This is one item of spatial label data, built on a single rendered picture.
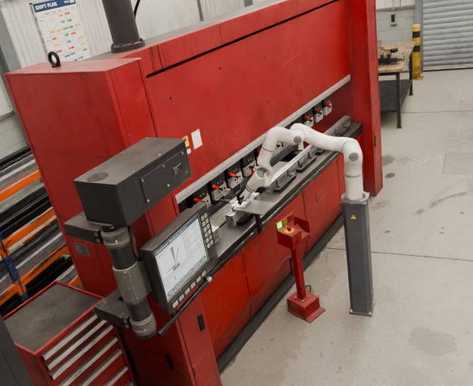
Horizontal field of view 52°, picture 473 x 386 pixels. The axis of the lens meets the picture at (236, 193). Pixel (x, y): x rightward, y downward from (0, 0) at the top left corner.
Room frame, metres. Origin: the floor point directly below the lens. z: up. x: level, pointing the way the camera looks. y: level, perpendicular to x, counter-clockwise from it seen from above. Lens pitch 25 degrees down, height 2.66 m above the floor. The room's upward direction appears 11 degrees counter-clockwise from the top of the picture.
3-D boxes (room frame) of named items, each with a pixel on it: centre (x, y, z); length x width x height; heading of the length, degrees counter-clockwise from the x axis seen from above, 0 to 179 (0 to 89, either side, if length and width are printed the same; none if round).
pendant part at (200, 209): (2.04, 0.33, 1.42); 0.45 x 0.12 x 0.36; 146
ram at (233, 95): (3.82, -0.40, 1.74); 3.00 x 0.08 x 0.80; 141
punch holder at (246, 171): (3.45, -0.11, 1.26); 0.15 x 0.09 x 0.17; 141
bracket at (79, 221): (2.13, 0.60, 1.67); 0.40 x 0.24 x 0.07; 141
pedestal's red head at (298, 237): (3.19, -0.37, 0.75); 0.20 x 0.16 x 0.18; 127
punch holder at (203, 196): (2.98, 0.26, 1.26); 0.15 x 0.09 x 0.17; 141
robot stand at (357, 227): (3.07, -0.82, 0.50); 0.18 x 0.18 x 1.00; 62
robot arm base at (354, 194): (3.07, -0.82, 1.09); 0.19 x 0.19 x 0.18
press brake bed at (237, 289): (3.79, -0.44, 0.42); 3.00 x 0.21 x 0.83; 141
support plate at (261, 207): (3.22, -0.11, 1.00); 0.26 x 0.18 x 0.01; 51
